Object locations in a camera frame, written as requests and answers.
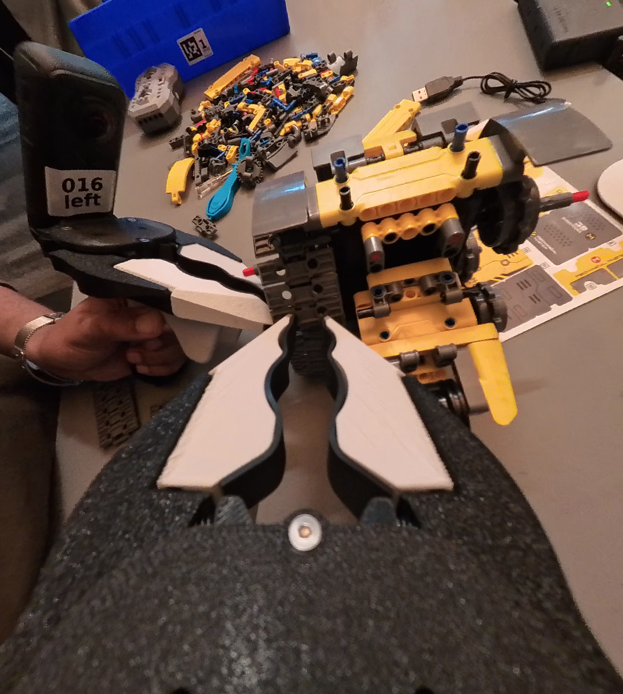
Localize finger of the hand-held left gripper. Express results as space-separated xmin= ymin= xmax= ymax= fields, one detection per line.
xmin=112 ymin=258 xmax=274 ymax=333
xmin=177 ymin=243 xmax=267 ymax=299

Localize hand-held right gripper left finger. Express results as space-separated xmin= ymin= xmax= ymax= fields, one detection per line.
xmin=157 ymin=314 xmax=297 ymax=510

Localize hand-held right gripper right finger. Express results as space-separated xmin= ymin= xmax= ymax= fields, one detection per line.
xmin=323 ymin=316 xmax=455 ymax=515

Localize yellow toy brick robot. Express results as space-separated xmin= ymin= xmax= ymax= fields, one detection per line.
xmin=243 ymin=100 xmax=613 ymax=426

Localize person's left hand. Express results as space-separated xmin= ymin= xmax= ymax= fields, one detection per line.
xmin=25 ymin=297 xmax=187 ymax=385

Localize turquoise brick separator tool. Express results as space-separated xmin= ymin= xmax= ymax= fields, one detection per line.
xmin=205 ymin=138 xmax=252 ymax=222

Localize yellow curved brick piece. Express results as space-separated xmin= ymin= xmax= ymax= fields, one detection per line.
xmin=166 ymin=157 xmax=195 ymax=206

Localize grey battery box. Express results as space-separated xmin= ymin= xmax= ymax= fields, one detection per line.
xmin=128 ymin=62 xmax=184 ymax=133

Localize blue storage bin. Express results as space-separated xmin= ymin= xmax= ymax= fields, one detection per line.
xmin=69 ymin=0 xmax=290 ymax=85

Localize pile of toy brick parts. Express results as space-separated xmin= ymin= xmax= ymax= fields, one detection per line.
xmin=169 ymin=50 xmax=358 ymax=190

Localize silver wristwatch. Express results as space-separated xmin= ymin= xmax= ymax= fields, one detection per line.
xmin=12 ymin=313 xmax=81 ymax=387

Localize person's clothed body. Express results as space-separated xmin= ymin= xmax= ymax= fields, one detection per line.
xmin=0 ymin=339 xmax=63 ymax=684

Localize printed instruction sheet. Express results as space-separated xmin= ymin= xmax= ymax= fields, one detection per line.
xmin=474 ymin=163 xmax=623 ymax=342

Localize black power bank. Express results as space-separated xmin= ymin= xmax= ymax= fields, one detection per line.
xmin=517 ymin=0 xmax=623 ymax=71

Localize black usb cable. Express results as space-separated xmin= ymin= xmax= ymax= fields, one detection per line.
xmin=411 ymin=73 xmax=553 ymax=105

